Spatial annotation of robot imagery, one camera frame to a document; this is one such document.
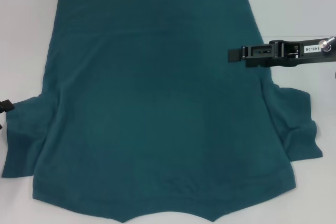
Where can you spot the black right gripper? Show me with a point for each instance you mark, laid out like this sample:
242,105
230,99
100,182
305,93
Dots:
288,56

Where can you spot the teal blue shirt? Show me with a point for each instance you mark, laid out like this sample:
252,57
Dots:
157,90

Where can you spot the white number label sticker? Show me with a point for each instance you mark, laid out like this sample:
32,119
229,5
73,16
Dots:
312,49

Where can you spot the silver knob on right gripper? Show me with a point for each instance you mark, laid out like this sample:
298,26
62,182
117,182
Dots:
325,43

